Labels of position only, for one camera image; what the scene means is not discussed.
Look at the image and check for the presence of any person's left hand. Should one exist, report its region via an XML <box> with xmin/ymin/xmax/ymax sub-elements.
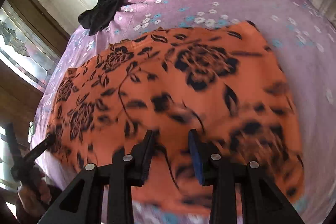
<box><xmin>18</xmin><ymin>179</ymin><xmax>52</xmax><ymax>211</ymax></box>

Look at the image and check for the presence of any wooden door with leaded glass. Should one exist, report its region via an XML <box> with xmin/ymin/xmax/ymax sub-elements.
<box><xmin>0</xmin><ymin>0</ymin><xmax>71</xmax><ymax>130</ymax></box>

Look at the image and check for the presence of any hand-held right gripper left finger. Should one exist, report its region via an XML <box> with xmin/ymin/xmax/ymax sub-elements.
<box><xmin>37</xmin><ymin>130</ymin><xmax>155</xmax><ymax>224</ymax></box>

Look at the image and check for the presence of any crumpled black garment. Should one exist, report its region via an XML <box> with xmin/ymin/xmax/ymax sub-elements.
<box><xmin>78</xmin><ymin>0</ymin><xmax>126</xmax><ymax>36</ymax></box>

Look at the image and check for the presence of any orange black floral shirt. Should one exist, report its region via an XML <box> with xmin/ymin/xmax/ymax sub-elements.
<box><xmin>46</xmin><ymin>21</ymin><xmax>306</xmax><ymax>216</ymax></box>

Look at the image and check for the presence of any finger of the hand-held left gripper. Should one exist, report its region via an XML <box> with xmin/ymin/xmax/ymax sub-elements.
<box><xmin>24</xmin><ymin>134</ymin><xmax>56</xmax><ymax>163</ymax></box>
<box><xmin>5</xmin><ymin>123</ymin><xmax>23</xmax><ymax>170</ymax></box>

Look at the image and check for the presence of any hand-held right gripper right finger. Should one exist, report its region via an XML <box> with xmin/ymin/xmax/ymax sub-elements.
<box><xmin>189</xmin><ymin>129</ymin><xmax>306</xmax><ymax>224</ymax></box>

